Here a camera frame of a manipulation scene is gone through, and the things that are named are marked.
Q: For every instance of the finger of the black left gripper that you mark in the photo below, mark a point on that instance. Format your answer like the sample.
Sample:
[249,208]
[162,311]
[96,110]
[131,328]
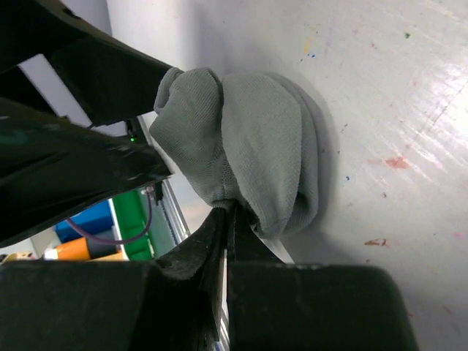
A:
[52,169]
[111,81]

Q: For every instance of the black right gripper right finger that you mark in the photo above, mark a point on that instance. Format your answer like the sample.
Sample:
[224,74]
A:
[274,305]

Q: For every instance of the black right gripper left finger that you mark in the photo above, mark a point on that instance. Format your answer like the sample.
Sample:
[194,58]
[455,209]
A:
[168,303]

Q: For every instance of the grey ankle sock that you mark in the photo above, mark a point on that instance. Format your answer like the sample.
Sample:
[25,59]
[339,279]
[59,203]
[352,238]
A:
[247,138]

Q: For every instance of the aluminium frame rail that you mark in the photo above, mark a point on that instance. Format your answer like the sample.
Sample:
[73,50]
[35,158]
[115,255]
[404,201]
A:
[169,227]

